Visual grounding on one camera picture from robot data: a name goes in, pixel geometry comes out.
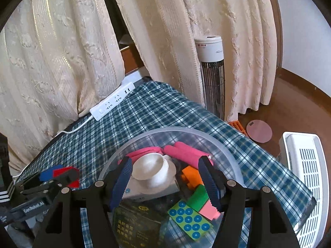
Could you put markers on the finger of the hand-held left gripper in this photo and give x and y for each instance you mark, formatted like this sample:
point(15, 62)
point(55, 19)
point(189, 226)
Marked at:
point(41, 190)
point(47, 174)

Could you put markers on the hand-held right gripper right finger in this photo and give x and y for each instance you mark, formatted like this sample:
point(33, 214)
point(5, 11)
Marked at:
point(209, 183)

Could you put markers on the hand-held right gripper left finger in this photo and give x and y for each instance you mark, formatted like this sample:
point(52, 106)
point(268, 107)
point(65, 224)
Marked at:
point(122, 180)

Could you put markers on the red toy block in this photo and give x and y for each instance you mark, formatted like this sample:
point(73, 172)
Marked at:
point(64, 171)

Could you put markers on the green and pink block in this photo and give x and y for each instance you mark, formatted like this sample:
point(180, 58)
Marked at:
point(197, 199)

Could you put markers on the orange toy block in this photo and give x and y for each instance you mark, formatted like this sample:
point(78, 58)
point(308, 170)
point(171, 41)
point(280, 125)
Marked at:
point(191, 175)

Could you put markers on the white medicine box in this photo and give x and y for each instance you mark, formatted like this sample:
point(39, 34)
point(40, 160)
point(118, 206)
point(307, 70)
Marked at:
point(144, 193)

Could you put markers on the white plastic cap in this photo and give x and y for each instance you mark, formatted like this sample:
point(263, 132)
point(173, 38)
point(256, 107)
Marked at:
point(150, 168)

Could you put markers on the green blue-dotted block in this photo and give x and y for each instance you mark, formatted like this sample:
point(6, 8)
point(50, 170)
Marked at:
point(188, 219)

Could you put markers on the dark green box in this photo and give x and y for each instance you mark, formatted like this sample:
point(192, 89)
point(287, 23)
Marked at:
point(137, 224)

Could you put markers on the clear plastic bowl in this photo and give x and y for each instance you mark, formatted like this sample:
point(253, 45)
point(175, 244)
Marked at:
point(144, 139)

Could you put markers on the orange ribbed mat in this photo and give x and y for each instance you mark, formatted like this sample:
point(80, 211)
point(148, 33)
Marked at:
point(238, 126)

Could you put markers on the pink round scale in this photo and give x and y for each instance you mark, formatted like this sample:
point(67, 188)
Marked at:
point(259, 131)

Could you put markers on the white power strip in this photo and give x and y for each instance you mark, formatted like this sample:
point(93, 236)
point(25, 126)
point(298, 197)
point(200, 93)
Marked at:
point(111, 103)

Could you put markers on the blue plaid tablecloth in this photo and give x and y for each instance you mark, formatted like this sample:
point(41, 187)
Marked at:
point(168, 108)

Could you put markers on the white plastic basket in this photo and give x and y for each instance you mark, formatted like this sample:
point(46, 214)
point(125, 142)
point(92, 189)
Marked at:
point(305, 165)

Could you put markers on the white tower heater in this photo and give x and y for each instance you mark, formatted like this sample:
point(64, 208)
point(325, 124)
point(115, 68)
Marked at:
point(212, 82)

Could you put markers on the cream patterned curtain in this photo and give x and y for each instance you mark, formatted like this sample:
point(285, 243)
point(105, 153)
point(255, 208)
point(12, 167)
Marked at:
point(51, 69)
point(181, 31)

